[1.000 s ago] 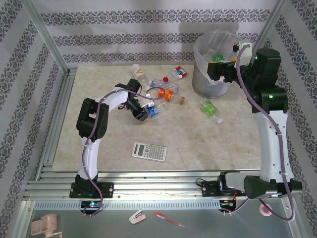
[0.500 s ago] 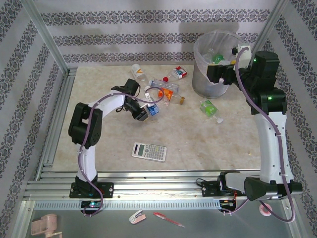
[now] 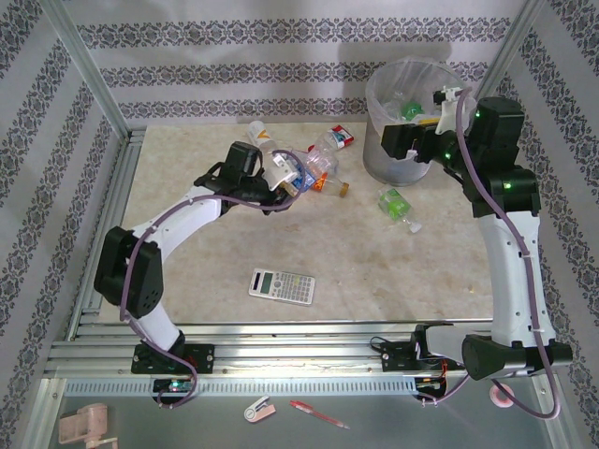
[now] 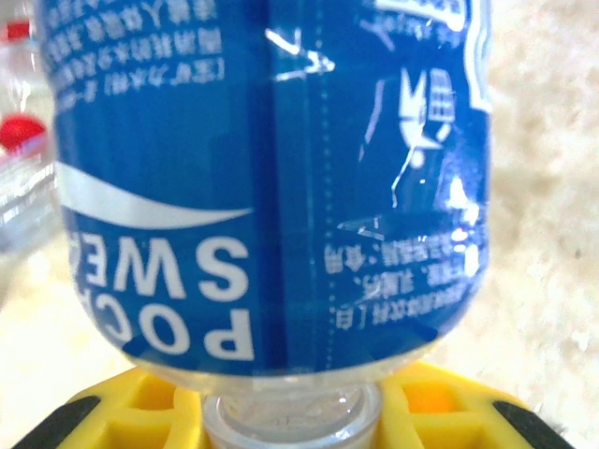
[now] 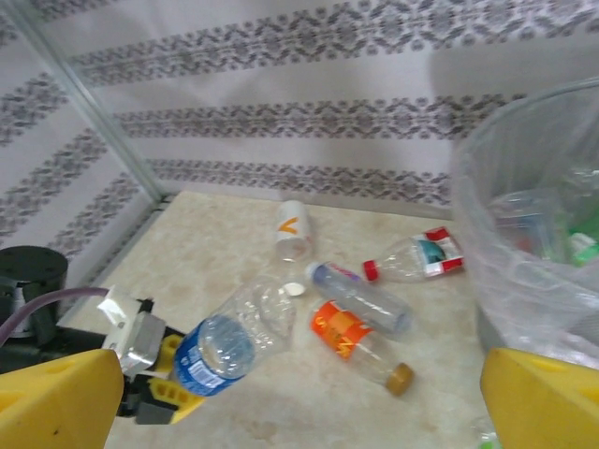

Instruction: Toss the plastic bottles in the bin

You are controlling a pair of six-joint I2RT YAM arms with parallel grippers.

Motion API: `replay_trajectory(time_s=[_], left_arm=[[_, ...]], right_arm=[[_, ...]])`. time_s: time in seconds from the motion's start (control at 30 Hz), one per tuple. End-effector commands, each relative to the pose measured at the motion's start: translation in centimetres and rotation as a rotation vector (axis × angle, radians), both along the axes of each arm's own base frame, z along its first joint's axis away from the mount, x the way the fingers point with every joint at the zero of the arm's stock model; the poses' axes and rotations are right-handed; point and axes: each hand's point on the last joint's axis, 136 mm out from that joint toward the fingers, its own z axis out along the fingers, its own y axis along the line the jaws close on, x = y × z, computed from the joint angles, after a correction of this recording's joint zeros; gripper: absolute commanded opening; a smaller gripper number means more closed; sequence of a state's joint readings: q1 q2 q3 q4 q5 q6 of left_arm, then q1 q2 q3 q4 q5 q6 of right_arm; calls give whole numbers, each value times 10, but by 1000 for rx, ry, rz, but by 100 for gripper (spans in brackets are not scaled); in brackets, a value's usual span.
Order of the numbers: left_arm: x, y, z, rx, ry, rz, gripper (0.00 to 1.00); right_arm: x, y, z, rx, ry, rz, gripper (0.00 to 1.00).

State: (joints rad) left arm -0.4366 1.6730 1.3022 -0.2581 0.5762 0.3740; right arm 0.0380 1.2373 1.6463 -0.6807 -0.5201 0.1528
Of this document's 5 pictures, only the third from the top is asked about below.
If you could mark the light green label bottle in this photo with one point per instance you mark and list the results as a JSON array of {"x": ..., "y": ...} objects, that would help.
[{"x": 394, "y": 204}]

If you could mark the pink plastic holder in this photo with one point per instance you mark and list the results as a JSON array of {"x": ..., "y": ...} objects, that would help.
[{"x": 89, "y": 416}]

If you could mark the pink tape roll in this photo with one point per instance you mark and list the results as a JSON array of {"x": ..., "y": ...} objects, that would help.
[{"x": 511, "y": 397}]

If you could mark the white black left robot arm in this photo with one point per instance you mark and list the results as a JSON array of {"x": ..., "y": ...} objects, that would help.
[{"x": 178, "y": 224}]

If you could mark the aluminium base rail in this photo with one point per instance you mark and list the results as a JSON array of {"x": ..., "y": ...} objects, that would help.
[{"x": 304, "y": 355}]

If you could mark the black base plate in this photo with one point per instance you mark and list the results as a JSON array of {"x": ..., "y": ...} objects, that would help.
[
  {"x": 201, "y": 357},
  {"x": 395, "y": 360}
]

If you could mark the blue label clear bottle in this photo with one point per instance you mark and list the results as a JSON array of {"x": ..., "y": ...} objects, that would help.
[{"x": 304, "y": 186}]

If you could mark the grey metal mesh bin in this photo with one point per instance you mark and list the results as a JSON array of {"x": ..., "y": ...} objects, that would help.
[{"x": 398, "y": 173}]

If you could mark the red white label bottle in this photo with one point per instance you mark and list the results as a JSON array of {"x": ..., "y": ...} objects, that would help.
[{"x": 340, "y": 135}]

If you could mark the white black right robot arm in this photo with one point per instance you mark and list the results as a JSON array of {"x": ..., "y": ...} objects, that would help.
[{"x": 510, "y": 280}]

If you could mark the silver scientific calculator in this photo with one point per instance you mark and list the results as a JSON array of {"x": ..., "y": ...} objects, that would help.
[{"x": 281, "y": 285}]

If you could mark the translucent plastic bin bag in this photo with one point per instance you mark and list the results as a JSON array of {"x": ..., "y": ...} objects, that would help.
[{"x": 421, "y": 75}]

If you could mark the red pen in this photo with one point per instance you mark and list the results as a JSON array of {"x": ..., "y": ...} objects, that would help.
[{"x": 318, "y": 414}]

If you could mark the clear water bottle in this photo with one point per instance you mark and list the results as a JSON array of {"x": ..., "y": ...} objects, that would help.
[{"x": 325, "y": 163}]

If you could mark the aluminium side rail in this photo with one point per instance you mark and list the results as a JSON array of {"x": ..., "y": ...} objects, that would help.
[{"x": 117, "y": 210}]

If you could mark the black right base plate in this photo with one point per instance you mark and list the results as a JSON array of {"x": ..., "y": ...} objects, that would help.
[{"x": 395, "y": 360}]

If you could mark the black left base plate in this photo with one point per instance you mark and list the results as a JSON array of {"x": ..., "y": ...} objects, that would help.
[{"x": 201, "y": 357}]

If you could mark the white bottle orange V print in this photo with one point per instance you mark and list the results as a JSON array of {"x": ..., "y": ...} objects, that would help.
[{"x": 258, "y": 133}]

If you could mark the pink white clip tool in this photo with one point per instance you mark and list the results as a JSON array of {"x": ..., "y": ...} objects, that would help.
[{"x": 257, "y": 411}]

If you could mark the aluminium frame post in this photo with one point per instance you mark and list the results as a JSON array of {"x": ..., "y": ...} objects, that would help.
[
  {"x": 517, "y": 28},
  {"x": 89, "y": 70}
]

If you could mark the orange label bottle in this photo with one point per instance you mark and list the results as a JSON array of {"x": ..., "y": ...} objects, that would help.
[{"x": 334, "y": 186}]

